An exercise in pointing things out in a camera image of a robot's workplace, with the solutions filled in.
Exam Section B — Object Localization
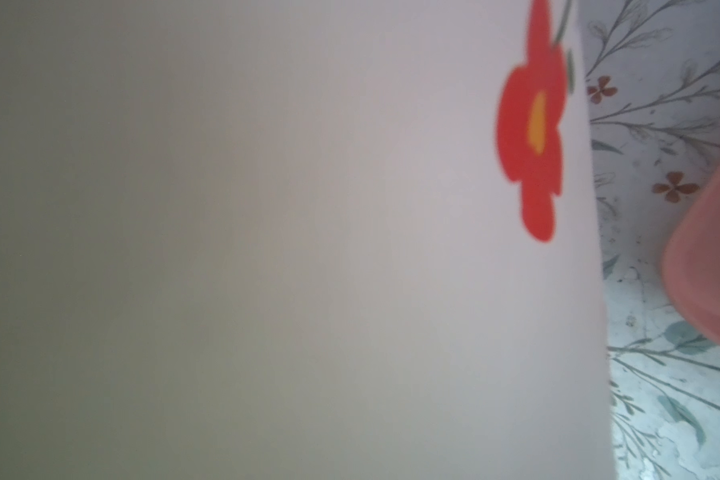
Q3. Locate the white floral paper bag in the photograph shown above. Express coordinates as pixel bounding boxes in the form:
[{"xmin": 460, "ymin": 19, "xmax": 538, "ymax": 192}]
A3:
[{"xmin": 0, "ymin": 1, "xmax": 616, "ymax": 479}]

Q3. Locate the pink plastic tray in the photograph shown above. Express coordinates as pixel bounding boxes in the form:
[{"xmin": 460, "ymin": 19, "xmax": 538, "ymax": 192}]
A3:
[{"xmin": 661, "ymin": 165, "xmax": 720, "ymax": 346}]

